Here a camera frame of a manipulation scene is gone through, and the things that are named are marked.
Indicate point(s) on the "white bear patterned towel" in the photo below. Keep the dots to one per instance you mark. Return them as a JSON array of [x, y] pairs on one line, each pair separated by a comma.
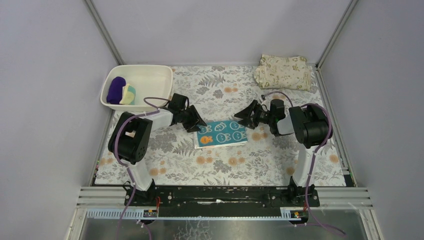
[[223, 133]]

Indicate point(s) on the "purple towel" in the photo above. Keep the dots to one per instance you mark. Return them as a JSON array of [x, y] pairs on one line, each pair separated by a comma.
[[115, 91]]

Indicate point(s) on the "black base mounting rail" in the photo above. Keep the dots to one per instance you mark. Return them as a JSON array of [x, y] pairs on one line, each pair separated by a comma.
[[221, 201]]

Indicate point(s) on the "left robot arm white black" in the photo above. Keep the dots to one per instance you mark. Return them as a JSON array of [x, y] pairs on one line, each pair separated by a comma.
[[130, 138]]

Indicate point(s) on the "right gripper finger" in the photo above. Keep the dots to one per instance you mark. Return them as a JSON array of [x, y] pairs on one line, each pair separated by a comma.
[[247, 112], [250, 123]]

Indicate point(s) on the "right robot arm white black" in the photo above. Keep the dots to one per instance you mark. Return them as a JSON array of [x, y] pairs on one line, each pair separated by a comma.
[[311, 127]]

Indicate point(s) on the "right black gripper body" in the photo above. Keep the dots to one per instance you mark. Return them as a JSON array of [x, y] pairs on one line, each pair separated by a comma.
[[253, 115]]

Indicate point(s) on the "cream patterned folded towel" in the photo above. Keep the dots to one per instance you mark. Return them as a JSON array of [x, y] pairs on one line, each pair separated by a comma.
[[274, 72]]

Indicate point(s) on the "yellow teal patterned towel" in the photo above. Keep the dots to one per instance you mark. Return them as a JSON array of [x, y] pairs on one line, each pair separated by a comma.
[[128, 95]]

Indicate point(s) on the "white cable duct strip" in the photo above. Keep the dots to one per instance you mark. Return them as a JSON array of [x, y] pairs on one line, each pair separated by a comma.
[[115, 213]]

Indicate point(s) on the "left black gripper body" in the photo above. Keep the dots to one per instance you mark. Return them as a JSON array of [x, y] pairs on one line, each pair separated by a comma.
[[190, 116]]

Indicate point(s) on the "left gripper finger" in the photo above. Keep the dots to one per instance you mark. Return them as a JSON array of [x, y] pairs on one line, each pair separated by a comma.
[[195, 117], [193, 127]]

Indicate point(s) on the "white rectangular basin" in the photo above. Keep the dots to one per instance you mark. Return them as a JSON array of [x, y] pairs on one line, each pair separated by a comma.
[[148, 81]]

